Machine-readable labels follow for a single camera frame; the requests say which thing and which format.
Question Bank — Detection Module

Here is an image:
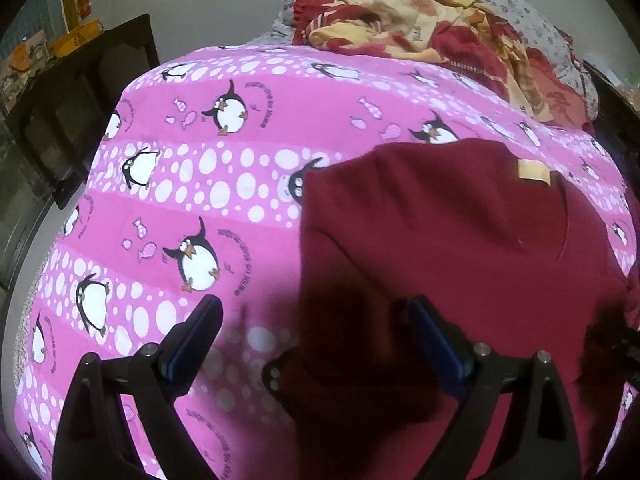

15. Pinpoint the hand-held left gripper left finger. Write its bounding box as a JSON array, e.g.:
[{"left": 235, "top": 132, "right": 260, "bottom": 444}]
[{"left": 52, "top": 295, "right": 223, "bottom": 480}]

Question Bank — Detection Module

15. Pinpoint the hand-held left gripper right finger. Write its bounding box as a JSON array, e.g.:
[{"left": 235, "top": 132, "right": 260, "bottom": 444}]
[{"left": 395, "top": 296, "right": 583, "bottom": 480}]

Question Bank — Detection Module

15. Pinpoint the maroon sweatshirt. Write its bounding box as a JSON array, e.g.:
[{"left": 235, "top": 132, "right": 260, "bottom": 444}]
[{"left": 270, "top": 137, "right": 633, "bottom": 480}]

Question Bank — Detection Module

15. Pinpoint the pink penguin print bedsheet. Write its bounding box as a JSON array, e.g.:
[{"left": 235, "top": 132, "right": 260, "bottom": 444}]
[{"left": 12, "top": 42, "right": 640, "bottom": 480}]

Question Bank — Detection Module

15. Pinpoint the dark wooden cabinet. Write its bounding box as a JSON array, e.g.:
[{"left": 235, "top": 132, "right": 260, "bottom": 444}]
[{"left": 0, "top": 14, "right": 161, "bottom": 291}]

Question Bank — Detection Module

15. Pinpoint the dark carved headboard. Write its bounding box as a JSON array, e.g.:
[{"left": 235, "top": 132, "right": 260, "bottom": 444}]
[{"left": 582, "top": 57, "right": 640, "bottom": 171}]

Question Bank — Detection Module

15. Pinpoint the yellow plastic basket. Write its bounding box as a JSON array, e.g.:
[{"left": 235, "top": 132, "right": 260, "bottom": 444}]
[{"left": 50, "top": 19, "right": 104, "bottom": 58}]

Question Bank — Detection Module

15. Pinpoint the orange box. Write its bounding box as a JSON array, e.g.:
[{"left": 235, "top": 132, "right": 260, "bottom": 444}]
[{"left": 10, "top": 42, "right": 49, "bottom": 75}]

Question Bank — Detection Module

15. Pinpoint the red yellow floral blanket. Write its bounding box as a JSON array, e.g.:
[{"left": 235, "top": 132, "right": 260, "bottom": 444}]
[{"left": 292, "top": 0, "right": 598, "bottom": 136}]

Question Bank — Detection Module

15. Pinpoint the grey floral pillow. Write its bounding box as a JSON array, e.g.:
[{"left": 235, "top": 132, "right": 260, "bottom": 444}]
[{"left": 272, "top": 0, "right": 601, "bottom": 121}]

